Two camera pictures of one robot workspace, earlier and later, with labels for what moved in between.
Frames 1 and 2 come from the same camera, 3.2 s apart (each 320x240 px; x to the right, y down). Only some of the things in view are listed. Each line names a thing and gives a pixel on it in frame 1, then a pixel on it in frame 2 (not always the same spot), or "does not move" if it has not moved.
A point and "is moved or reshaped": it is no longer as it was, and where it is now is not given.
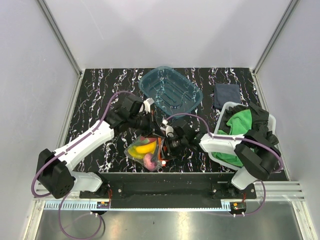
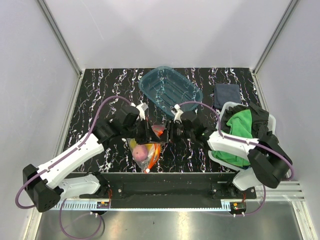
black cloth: [260, 119] does not move
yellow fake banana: [147, 148] to [133, 143]
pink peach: [150, 162] to [140, 153]
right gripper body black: [173, 144] to [178, 131]
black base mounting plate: [169, 190] does not move
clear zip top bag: [147, 150] is moved or reshaped
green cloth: [240, 123] does not move
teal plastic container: [172, 92] does not move
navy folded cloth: [224, 93] does not move
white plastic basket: [272, 125] does not move
